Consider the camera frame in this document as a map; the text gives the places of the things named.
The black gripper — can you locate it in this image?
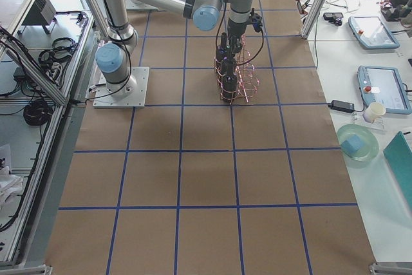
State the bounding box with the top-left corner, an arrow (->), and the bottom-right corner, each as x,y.
227,8 -> 263,57

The dark wine bottle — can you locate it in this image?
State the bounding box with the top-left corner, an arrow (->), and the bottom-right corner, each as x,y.
214,32 -> 227,73
220,57 -> 237,79

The dark wine bottle in basket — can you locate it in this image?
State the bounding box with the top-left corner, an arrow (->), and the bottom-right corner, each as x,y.
214,32 -> 227,73

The black power adapter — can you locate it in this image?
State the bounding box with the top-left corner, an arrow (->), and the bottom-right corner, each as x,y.
328,100 -> 355,113

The blue teach pendant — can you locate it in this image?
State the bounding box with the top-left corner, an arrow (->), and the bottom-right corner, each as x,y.
357,66 -> 411,115
348,16 -> 400,50

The blue sponge block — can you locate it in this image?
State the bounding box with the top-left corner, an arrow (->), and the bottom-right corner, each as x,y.
341,135 -> 365,155

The white paper cup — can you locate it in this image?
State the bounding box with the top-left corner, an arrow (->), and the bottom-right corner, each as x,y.
362,102 -> 386,123

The green glass bowl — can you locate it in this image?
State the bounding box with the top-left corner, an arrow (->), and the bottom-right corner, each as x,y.
337,124 -> 379,162

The grey electronics box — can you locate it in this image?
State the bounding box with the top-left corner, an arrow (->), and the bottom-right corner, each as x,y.
17,0 -> 57,35

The teal folder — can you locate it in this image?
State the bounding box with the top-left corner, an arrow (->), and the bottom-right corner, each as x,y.
383,129 -> 411,213

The crumpled white cloth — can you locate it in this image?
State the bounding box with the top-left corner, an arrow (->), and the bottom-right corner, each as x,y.
0,144 -> 23,205

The copper wire wine basket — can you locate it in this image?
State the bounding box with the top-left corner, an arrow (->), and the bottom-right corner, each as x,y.
214,35 -> 259,103

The aluminium frame post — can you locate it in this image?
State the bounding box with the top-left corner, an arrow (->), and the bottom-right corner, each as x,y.
300,0 -> 342,39

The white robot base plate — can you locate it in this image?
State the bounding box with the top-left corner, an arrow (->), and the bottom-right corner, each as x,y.
93,66 -> 149,108

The black coiled cable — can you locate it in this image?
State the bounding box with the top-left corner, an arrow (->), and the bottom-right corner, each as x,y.
23,99 -> 52,126

